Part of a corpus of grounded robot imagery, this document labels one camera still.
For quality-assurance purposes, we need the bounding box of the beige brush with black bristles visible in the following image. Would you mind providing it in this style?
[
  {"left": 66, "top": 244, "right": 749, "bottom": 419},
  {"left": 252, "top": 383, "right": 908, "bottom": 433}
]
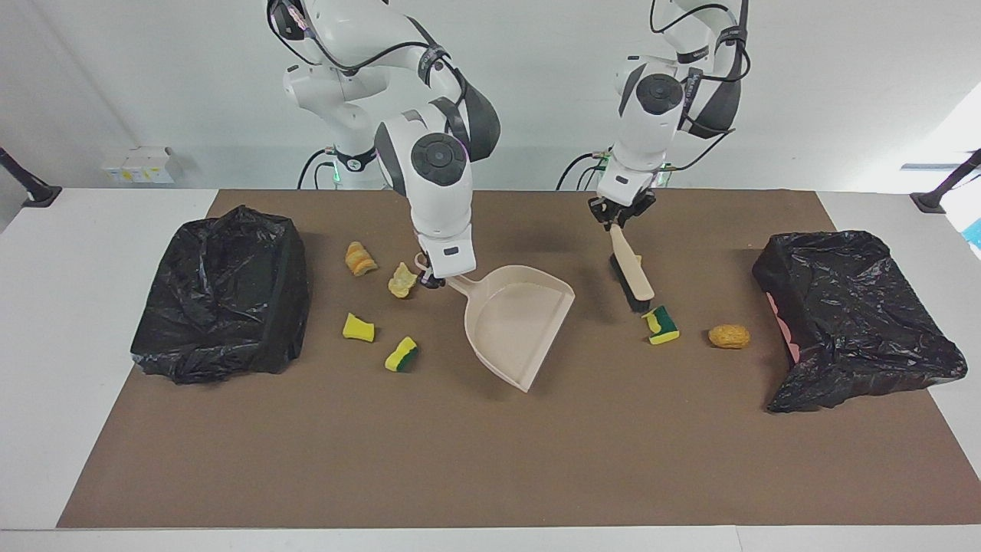
[{"left": 608, "top": 222, "right": 656, "bottom": 314}]

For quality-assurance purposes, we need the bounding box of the orange striped croissant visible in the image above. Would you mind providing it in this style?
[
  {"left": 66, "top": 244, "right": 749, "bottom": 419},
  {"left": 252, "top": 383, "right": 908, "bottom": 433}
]
[{"left": 345, "top": 241, "right": 379, "bottom": 277}]

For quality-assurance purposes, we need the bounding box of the beige plastic dustpan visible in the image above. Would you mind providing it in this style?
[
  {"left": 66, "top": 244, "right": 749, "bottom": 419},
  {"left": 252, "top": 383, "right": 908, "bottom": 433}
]
[{"left": 414, "top": 253, "right": 576, "bottom": 393}]

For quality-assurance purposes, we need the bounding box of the brown peanut shaped bread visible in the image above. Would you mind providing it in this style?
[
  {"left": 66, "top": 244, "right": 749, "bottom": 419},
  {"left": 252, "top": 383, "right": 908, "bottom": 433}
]
[{"left": 707, "top": 324, "right": 752, "bottom": 350}]

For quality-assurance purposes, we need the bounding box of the black bag lined pink bin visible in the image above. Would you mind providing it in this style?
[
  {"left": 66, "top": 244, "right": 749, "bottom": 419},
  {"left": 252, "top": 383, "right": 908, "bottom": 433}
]
[{"left": 751, "top": 230, "right": 969, "bottom": 414}]

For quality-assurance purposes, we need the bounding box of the brown table mat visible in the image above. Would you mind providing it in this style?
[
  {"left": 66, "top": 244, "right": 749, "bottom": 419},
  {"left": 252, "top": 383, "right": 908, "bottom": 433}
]
[{"left": 56, "top": 189, "right": 981, "bottom": 529}]

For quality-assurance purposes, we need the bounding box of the black base cable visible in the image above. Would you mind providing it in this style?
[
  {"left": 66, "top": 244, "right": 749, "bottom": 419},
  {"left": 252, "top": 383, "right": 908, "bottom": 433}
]
[
  {"left": 556, "top": 152, "right": 615, "bottom": 190},
  {"left": 297, "top": 149, "right": 340, "bottom": 190}
]

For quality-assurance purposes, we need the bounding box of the black camera stand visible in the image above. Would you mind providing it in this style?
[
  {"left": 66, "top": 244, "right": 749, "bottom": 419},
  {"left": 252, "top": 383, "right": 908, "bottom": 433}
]
[
  {"left": 910, "top": 149, "right": 981, "bottom": 215},
  {"left": 0, "top": 147, "right": 63, "bottom": 209}
]

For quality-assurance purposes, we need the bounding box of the white wall box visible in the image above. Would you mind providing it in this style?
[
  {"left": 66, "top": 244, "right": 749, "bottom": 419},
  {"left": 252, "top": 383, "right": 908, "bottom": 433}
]
[{"left": 101, "top": 146, "right": 185, "bottom": 185}]

